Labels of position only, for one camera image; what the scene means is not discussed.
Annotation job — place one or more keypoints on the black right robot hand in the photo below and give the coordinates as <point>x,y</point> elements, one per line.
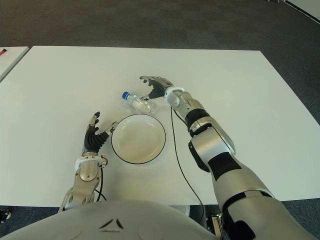
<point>158,88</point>

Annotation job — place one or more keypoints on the grey robot torso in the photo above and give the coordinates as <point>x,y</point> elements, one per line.
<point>112,220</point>

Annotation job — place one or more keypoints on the white black-rimmed plate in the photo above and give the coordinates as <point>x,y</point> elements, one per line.
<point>138,140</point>

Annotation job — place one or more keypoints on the black yellow metal bracket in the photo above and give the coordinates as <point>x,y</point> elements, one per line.
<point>216,223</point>

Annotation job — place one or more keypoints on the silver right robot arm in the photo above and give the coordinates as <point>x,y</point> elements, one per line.
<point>215,150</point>

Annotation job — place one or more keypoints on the dark grey table leg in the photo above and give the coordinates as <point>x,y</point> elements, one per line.
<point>198,213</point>

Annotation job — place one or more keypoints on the red black marker pen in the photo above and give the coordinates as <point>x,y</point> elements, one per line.
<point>2,52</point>

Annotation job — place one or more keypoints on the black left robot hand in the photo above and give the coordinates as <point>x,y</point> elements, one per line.
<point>93,141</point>

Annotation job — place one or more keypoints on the clear blue-capped water bottle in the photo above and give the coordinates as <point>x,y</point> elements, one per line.
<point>142,105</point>

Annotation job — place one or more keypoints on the white board panel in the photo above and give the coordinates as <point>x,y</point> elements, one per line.
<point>307,8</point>

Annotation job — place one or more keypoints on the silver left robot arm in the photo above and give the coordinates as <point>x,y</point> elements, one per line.
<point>85,180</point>

